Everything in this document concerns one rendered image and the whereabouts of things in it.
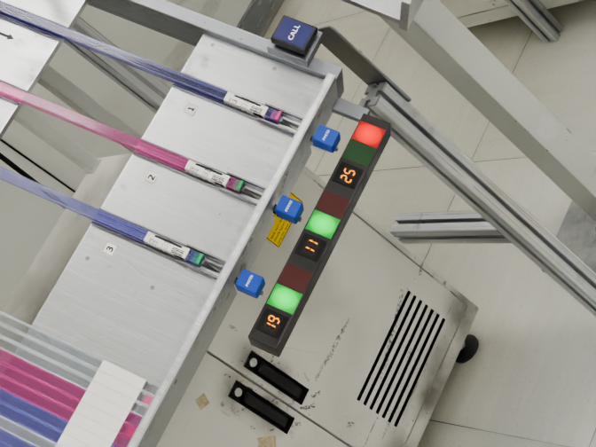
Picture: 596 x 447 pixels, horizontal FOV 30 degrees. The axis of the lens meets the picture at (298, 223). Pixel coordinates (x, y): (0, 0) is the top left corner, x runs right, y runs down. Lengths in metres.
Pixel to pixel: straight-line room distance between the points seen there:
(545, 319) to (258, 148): 0.79
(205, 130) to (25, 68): 0.27
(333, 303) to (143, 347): 0.56
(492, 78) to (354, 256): 0.37
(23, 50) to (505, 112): 0.77
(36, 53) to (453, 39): 0.64
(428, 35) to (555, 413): 0.66
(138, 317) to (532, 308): 0.92
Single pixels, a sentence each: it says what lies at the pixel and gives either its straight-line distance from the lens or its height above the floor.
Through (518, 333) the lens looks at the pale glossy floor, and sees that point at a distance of 2.08.
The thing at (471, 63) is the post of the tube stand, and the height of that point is 0.46.
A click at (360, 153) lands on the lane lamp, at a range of 1.45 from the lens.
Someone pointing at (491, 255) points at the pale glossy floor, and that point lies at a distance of 2.24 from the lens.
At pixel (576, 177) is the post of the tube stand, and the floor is 0.16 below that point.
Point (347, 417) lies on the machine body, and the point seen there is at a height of 0.23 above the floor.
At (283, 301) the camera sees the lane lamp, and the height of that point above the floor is 0.66.
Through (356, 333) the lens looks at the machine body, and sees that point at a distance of 1.89.
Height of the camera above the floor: 1.34
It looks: 28 degrees down
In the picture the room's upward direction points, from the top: 52 degrees counter-clockwise
